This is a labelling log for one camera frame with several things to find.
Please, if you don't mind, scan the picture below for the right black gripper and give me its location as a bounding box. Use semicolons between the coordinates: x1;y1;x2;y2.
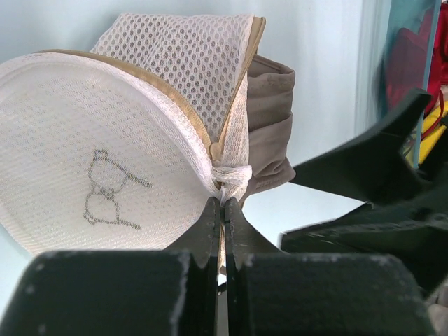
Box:
281;88;447;291

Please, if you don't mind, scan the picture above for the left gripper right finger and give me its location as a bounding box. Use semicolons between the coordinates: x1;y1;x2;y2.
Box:
224;199;435;335

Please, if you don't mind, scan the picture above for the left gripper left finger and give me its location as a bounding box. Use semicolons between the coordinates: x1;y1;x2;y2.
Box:
10;198;220;335

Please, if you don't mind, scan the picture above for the beige bra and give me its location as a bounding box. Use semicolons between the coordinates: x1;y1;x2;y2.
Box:
245;55;295;197

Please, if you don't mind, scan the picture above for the white mesh laundry bag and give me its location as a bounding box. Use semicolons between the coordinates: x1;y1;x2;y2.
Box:
1;13;265;254

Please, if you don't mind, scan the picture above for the yellow black bra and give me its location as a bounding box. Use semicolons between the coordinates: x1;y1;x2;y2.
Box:
418;101;447;165

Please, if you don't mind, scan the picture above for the red bra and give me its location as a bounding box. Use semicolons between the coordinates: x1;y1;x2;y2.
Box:
385;3;447;113

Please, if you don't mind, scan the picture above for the teal transparent plastic basin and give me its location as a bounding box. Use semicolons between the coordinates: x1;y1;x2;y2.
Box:
354;1;447;167

